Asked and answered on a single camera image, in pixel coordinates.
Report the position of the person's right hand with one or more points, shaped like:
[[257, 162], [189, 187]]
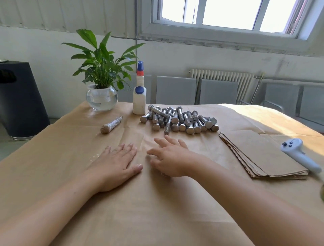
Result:
[[174, 157]]

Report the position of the person's left hand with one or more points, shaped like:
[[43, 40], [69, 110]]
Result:
[[114, 170]]

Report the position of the pile of steel bolts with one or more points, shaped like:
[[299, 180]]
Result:
[[179, 120]]

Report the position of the stack of brown paper sheets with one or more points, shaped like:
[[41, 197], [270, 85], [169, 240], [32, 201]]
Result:
[[266, 152]]

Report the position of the person's left forearm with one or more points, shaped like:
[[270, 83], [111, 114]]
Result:
[[43, 218]]

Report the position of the person's right forearm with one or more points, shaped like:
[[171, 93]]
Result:
[[258, 208]]

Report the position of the large brown paper table cover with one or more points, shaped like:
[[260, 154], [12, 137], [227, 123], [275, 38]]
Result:
[[50, 162]]

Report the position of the grey chair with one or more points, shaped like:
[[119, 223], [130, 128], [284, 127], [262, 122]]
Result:
[[313, 106], [218, 93], [281, 99], [176, 91], [127, 90]]

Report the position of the white glue bottle blue cap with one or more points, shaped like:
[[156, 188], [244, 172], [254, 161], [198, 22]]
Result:
[[139, 100]]

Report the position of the round glass vase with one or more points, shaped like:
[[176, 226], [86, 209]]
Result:
[[102, 99]]

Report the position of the white radiator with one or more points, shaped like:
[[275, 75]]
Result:
[[220, 77]]

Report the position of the green leafy plant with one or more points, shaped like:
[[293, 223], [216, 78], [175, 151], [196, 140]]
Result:
[[101, 61]]

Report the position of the black trash bin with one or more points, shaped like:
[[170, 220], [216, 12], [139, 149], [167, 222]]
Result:
[[23, 101]]

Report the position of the white handheld controller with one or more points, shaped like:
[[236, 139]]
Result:
[[298, 152]]

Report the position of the white framed window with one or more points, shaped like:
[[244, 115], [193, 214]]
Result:
[[233, 18]]

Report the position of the white vertical blind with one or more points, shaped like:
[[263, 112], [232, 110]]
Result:
[[66, 15]]

